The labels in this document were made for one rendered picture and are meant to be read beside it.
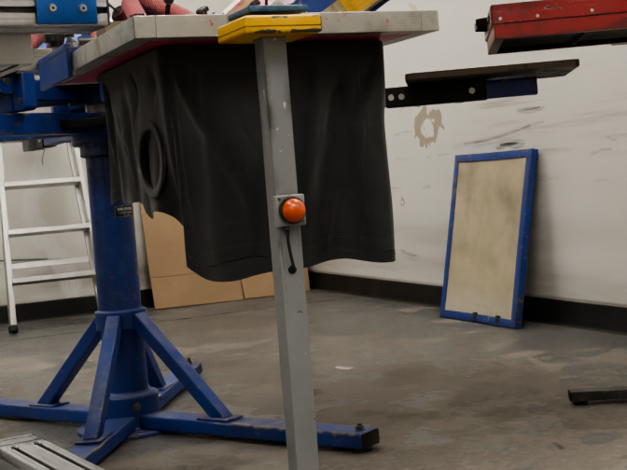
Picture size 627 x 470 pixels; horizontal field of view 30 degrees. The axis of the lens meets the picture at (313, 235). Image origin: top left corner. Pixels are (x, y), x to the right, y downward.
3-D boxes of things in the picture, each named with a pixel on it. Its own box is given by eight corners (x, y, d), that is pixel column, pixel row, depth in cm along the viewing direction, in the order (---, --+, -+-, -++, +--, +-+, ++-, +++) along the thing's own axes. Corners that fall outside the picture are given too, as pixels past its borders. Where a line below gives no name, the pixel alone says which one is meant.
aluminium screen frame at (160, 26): (439, 30, 218) (438, 10, 218) (134, 38, 195) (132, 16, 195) (281, 76, 290) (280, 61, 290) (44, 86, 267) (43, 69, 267)
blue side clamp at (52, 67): (92, 76, 241) (89, 42, 240) (68, 76, 239) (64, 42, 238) (62, 89, 268) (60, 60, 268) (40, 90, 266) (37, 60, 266)
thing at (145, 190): (215, 225, 213) (201, 46, 211) (170, 229, 209) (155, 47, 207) (147, 223, 255) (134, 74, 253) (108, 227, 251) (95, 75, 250)
